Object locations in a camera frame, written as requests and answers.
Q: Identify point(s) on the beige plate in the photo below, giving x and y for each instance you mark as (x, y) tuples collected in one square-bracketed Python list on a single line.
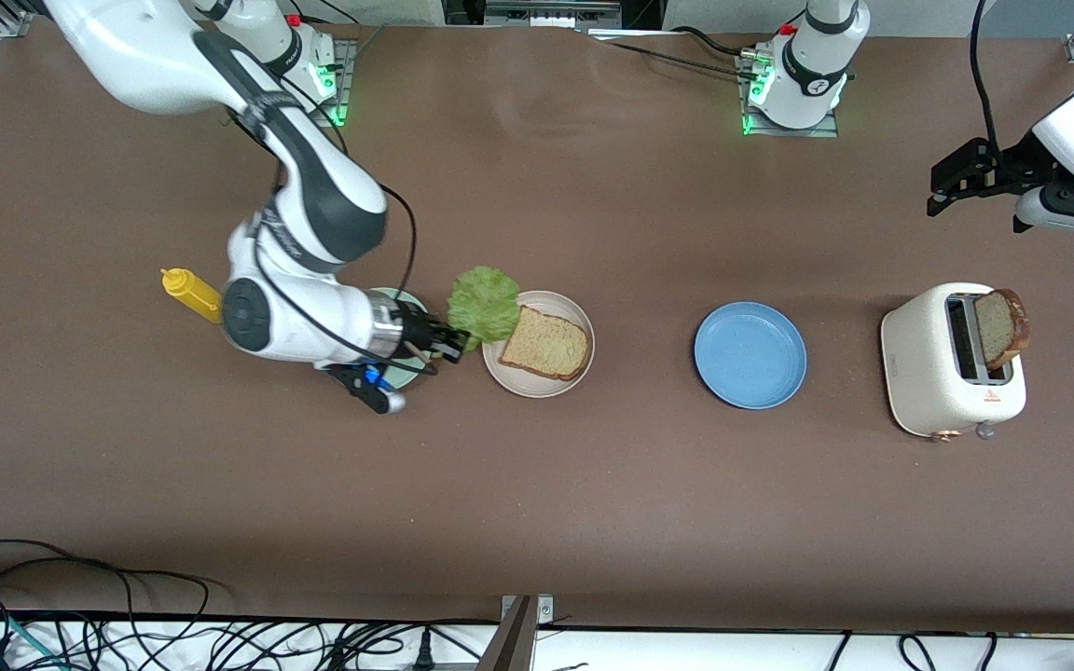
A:
[(537, 386)]

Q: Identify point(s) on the mint green plate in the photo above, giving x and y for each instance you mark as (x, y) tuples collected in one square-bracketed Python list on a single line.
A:
[(414, 375)]

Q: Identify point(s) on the blue plate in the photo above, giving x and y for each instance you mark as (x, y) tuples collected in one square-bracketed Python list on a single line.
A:
[(750, 355)]

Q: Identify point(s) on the green lettuce leaf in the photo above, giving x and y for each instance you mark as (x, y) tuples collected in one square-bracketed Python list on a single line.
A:
[(486, 303)]

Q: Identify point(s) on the black power plug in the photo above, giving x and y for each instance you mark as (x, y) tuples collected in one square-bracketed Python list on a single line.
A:
[(425, 648)]

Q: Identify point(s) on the cream white toaster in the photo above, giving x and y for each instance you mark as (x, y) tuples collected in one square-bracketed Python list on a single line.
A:
[(919, 373)]

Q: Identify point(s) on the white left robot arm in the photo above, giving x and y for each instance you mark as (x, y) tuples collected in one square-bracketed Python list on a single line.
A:
[(817, 65)]

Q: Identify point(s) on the yellow squeeze bottle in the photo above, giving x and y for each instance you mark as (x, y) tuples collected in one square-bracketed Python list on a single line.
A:
[(192, 294)]

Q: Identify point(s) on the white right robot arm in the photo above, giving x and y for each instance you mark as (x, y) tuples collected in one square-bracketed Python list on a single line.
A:
[(304, 186)]

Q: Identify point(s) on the grey metal background equipment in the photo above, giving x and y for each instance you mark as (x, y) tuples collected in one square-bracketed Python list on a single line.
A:
[(551, 11)]

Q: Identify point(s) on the grey toaster lever knob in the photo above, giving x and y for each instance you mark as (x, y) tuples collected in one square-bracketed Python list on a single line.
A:
[(985, 431)]

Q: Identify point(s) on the dark crust bread slice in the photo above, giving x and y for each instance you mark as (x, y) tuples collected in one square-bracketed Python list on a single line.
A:
[(998, 328)]

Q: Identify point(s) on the light brown bread slice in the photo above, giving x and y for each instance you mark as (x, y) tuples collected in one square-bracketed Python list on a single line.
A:
[(546, 345)]

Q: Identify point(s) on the aluminium camera mount post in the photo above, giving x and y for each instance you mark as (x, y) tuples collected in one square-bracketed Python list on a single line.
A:
[(511, 643)]

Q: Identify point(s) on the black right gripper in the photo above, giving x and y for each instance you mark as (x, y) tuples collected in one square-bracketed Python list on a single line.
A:
[(418, 331)]

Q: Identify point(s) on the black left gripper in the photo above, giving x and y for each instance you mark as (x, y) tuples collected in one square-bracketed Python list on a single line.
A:
[(1012, 168)]

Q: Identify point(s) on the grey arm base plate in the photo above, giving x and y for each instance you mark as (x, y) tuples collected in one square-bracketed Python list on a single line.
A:
[(817, 132), (349, 65)]

